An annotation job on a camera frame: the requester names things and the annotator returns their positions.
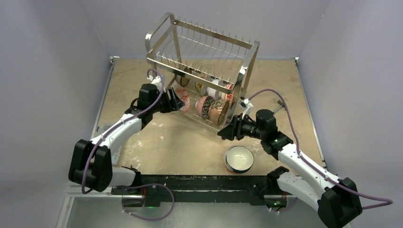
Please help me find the small black hammer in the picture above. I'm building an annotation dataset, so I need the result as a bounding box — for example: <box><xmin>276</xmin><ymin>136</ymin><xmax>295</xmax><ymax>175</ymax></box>
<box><xmin>273</xmin><ymin>100</ymin><xmax>285</xmax><ymax>114</ymax></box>

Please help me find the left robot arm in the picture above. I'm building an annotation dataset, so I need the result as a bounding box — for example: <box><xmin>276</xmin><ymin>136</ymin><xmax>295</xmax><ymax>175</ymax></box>
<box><xmin>68</xmin><ymin>83</ymin><xmax>184</xmax><ymax>194</ymax></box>

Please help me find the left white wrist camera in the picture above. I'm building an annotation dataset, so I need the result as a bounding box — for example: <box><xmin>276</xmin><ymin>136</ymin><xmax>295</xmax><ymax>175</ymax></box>
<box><xmin>147</xmin><ymin>75</ymin><xmax>165</xmax><ymax>91</ymax></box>

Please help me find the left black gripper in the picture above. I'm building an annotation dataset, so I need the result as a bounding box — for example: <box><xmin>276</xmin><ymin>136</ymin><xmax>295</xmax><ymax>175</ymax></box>
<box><xmin>150</xmin><ymin>88</ymin><xmax>183</xmax><ymax>114</ymax></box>

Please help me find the black leaf patterned bowl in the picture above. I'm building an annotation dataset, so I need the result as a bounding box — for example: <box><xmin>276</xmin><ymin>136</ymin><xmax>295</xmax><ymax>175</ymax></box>
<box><xmin>195</xmin><ymin>95</ymin><xmax>214</xmax><ymax>120</ymax></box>

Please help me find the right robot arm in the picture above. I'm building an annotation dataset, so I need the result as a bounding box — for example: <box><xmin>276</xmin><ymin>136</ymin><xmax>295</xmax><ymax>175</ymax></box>
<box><xmin>217</xmin><ymin>109</ymin><xmax>363</xmax><ymax>228</ymax></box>

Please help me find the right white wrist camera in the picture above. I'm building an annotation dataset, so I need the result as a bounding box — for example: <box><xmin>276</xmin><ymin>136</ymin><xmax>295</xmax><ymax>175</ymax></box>
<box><xmin>239</xmin><ymin>98</ymin><xmax>254</xmax><ymax>119</ymax></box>

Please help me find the brown glazed bowl stack top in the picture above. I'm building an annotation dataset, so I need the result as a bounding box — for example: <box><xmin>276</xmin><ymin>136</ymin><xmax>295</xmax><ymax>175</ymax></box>
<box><xmin>209</xmin><ymin>99</ymin><xmax>230</xmax><ymax>125</ymax></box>

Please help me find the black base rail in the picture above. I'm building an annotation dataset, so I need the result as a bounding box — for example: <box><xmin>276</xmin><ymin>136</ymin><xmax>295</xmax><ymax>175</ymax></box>
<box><xmin>111</xmin><ymin>174</ymin><xmax>293</xmax><ymax>209</ymax></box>

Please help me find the white blue-rimmed bowl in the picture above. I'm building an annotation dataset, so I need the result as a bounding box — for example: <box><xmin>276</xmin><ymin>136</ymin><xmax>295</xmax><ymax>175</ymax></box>
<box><xmin>224</xmin><ymin>145</ymin><xmax>254</xmax><ymax>174</ymax></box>

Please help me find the steel two-tier dish rack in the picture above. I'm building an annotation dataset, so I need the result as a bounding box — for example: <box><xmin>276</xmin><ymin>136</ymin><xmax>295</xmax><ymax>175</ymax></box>
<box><xmin>145</xmin><ymin>12</ymin><xmax>260</xmax><ymax>129</ymax></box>

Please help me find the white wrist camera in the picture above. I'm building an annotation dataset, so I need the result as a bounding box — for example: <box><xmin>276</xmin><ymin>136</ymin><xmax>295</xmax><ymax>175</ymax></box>
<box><xmin>147</xmin><ymin>75</ymin><xmax>165</xmax><ymax>91</ymax></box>
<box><xmin>239</xmin><ymin>98</ymin><xmax>254</xmax><ymax>119</ymax></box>

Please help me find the orange patterned bowl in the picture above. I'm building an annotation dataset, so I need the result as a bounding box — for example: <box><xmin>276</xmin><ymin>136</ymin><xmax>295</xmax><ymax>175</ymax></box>
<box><xmin>224</xmin><ymin>83</ymin><xmax>235</xmax><ymax>105</ymax></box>

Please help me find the aluminium frame rail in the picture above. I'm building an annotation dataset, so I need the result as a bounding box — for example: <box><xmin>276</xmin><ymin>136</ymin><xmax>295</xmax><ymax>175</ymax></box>
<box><xmin>64</xmin><ymin>175</ymin><xmax>344</xmax><ymax>199</ymax></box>

